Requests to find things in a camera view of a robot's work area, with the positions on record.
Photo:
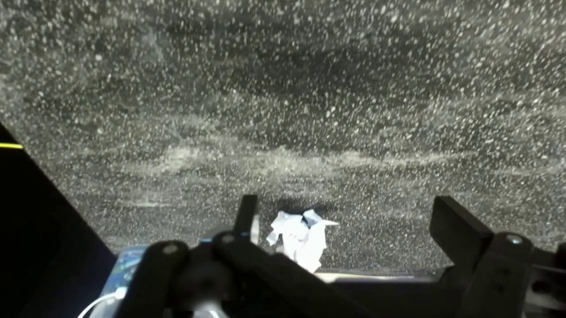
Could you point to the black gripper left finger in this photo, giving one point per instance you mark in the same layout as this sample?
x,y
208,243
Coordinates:
x,y
236,271

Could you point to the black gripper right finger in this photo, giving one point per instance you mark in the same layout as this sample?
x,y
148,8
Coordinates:
x,y
496,271

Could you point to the white paper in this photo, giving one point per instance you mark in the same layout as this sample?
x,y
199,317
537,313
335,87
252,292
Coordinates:
x,y
302,239

